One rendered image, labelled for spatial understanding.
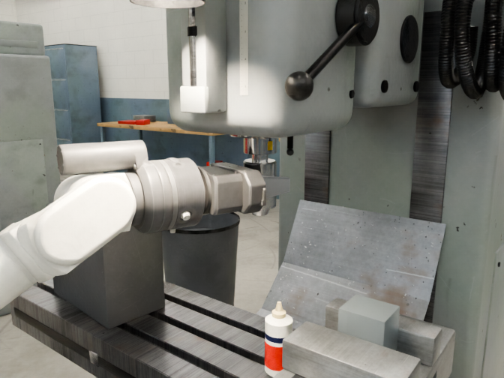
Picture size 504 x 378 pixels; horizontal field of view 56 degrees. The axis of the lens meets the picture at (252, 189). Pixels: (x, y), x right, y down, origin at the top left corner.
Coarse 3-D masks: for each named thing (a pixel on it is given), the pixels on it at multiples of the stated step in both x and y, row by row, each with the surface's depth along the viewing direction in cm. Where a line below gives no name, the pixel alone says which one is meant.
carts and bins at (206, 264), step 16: (208, 224) 294; (224, 224) 290; (176, 240) 252; (192, 240) 250; (208, 240) 251; (224, 240) 256; (176, 256) 255; (192, 256) 252; (208, 256) 253; (224, 256) 259; (176, 272) 258; (192, 272) 255; (208, 272) 256; (224, 272) 262; (192, 288) 257; (208, 288) 258; (224, 288) 264
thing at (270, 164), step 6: (246, 162) 64; (252, 162) 64; (258, 162) 64; (264, 162) 64; (270, 162) 64; (276, 162) 65; (252, 168) 64; (258, 168) 64; (264, 168) 64; (270, 168) 64
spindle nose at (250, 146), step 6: (246, 138) 64; (276, 138) 64; (246, 144) 64; (252, 144) 63; (258, 144) 63; (264, 144) 63; (276, 144) 64; (246, 150) 64; (252, 150) 63; (258, 150) 63; (264, 150) 63; (270, 150) 63; (276, 150) 65
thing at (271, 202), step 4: (276, 168) 65; (260, 172) 64; (264, 172) 64; (268, 172) 64; (272, 172) 64; (276, 172) 66; (276, 176) 66; (272, 196) 65; (268, 200) 65; (272, 200) 65; (268, 204) 65; (272, 204) 65; (264, 208) 65; (268, 208) 65
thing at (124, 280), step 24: (120, 240) 80; (144, 240) 83; (96, 264) 80; (120, 264) 81; (144, 264) 84; (72, 288) 89; (96, 288) 82; (120, 288) 81; (144, 288) 85; (96, 312) 83; (120, 312) 82; (144, 312) 86
